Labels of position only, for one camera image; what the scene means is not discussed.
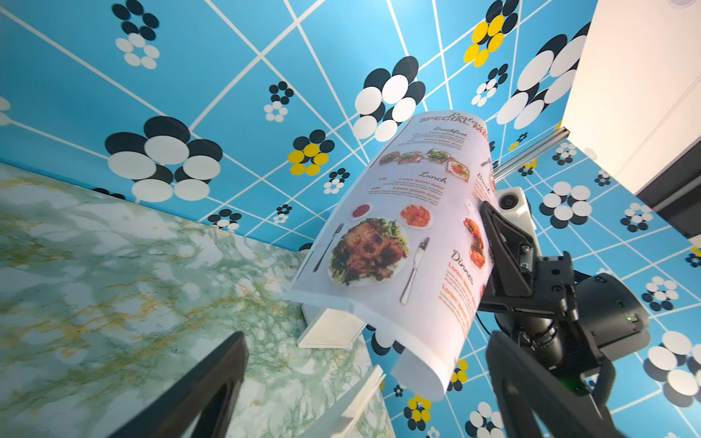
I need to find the restaurant menu sheet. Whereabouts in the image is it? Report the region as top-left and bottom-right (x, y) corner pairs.
(288, 111), (498, 402)

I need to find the right white narrow rack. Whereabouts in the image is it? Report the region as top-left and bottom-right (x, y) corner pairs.
(299, 365), (385, 438)

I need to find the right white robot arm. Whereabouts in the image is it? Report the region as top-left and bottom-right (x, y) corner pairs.
(479, 202), (651, 407)

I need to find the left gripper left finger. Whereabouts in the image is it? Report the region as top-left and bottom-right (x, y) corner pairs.
(111, 331), (248, 437)

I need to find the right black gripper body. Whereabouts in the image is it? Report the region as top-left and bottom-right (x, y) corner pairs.
(525, 251), (579, 329)

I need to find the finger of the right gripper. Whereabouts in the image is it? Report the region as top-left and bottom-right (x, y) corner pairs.
(479, 202), (540, 299)

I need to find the white narrow rack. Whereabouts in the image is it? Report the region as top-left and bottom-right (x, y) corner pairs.
(299, 365), (385, 438)
(297, 305), (366, 350)

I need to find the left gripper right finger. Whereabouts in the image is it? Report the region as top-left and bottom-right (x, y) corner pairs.
(486, 332), (624, 437)

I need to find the left white narrow rack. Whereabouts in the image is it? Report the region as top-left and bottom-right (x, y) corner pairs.
(297, 305), (366, 350)

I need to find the right aluminium corner post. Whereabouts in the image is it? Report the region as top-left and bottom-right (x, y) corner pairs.
(494, 128), (570, 183)

